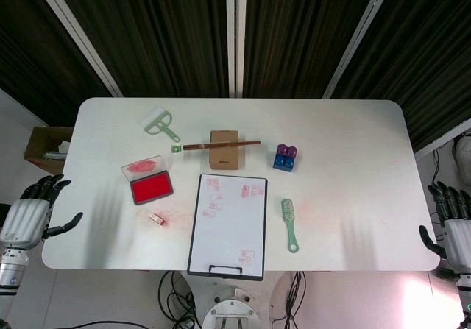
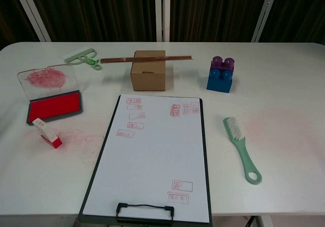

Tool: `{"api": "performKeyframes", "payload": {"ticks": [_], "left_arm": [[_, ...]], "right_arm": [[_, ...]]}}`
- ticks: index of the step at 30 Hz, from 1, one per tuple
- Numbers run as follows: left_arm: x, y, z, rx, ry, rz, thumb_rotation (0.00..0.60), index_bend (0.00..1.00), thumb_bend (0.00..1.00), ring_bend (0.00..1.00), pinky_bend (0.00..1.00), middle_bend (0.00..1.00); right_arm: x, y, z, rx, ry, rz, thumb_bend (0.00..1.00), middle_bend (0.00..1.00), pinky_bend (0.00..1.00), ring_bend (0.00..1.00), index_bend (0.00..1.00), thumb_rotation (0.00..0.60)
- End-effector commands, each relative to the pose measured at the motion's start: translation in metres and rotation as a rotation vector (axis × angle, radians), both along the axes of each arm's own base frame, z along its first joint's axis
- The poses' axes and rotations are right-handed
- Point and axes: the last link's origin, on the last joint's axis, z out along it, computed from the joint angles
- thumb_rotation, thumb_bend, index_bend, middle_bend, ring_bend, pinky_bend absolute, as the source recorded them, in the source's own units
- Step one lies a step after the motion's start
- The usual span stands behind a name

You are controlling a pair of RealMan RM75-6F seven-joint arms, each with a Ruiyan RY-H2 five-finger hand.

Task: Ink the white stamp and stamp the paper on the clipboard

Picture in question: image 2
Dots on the red ink pad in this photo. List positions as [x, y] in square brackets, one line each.
[54, 105]

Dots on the black clipboard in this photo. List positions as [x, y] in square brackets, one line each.
[101, 219]

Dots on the small cardboard box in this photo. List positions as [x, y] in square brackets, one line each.
[148, 77]

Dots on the white stamped paper sheet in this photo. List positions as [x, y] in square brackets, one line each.
[152, 148]

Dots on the brown chopstick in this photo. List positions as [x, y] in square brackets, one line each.
[177, 57]

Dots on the blue building block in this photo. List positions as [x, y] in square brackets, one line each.
[218, 84]

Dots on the purple building block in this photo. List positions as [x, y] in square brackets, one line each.
[224, 64]

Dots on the dark pleated curtain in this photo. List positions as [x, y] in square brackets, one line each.
[101, 8]

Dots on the white frame post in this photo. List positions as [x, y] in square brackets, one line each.
[265, 11]
[30, 8]
[162, 11]

